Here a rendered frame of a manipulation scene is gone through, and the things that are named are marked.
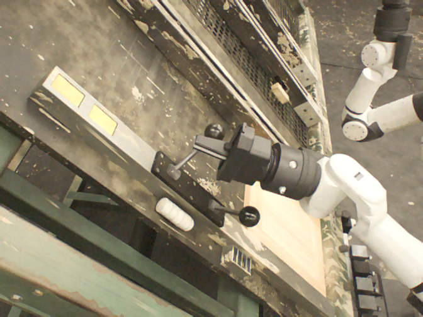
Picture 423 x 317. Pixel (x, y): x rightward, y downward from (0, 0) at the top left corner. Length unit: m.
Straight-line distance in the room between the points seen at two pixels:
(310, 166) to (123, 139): 0.32
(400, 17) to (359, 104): 0.28
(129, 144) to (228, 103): 0.41
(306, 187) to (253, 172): 0.09
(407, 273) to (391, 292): 1.45
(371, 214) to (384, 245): 0.06
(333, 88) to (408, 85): 0.70
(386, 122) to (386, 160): 1.68
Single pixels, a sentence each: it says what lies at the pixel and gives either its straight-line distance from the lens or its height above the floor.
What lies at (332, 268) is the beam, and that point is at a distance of 1.23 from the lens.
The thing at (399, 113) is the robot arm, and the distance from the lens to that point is 1.26.
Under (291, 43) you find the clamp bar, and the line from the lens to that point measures 1.73.
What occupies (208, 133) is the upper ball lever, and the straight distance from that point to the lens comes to 0.64.
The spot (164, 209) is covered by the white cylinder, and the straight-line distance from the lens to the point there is 0.67.
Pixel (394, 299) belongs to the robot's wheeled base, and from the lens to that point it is 2.13.
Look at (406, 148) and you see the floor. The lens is 3.11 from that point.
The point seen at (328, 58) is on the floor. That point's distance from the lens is 3.87.
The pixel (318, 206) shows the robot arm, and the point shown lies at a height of 1.41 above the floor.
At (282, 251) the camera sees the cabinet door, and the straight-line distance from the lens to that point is 1.01.
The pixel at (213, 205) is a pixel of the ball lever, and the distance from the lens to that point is 0.72.
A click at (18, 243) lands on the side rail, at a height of 1.59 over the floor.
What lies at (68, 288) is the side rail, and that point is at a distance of 0.49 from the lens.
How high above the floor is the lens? 1.96
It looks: 47 degrees down
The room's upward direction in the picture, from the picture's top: straight up
